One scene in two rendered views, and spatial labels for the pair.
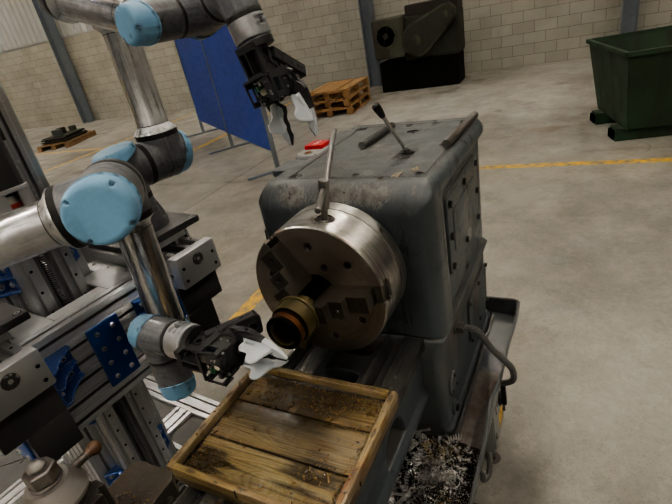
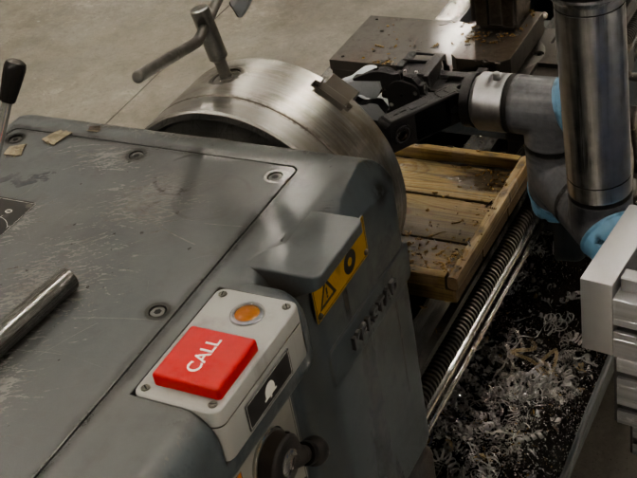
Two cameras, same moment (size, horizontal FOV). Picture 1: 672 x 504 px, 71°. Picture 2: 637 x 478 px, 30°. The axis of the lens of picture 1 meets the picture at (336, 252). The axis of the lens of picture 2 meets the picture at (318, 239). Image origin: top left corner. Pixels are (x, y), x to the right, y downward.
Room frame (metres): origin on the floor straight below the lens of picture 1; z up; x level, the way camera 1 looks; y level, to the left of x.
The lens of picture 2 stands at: (2.10, 0.11, 1.84)
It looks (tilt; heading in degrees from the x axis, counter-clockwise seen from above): 35 degrees down; 181
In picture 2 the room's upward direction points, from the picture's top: 11 degrees counter-clockwise
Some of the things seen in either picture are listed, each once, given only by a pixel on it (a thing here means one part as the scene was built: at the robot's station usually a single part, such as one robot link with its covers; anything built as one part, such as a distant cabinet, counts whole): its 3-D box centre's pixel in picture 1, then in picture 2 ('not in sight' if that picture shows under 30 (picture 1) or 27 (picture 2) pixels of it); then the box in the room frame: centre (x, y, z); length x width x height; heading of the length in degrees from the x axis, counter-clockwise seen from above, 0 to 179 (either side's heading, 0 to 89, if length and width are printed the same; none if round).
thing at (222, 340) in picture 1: (214, 350); (437, 93); (0.73, 0.26, 1.08); 0.12 x 0.09 x 0.08; 58
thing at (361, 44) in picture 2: not in sight; (470, 58); (0.40, 0.36, 0.95); 0.43 x 0.17 x 0.05; 59
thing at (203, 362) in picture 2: (317, 145); (206, 364); (1.41, -0.01, 1.26); 0.06 x 0.06 x 0.02; 59
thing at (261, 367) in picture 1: (262, 367); (365, 98); (0.68, 0.17, 1.06); 0.09 x 0.06 x 0.03; 58
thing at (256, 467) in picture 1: (287, 434); (378, 208); (0.68, 0.17, 0.89); 0.36 x 0.30 x 0.04; 59
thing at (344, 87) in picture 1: (339, 97); not in sight; (9.07, -0.64, 0.22); 1.25 x 0.86 x 0.44; 154
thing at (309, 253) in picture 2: (292, 170); (303, 253); (1.26, 0.07, 1.24); 0.09 x 0.08 x 0.03; 149
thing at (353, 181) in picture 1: (385, 213); (92, 444); (1.26, -0.16, 1.06); 0.59 x 0.48 x 0.39; 149
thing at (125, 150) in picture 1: (122, 170); not in sight; (1.27, 0.52, 1.33); 0.13 x 0.12 x 0.14; 136
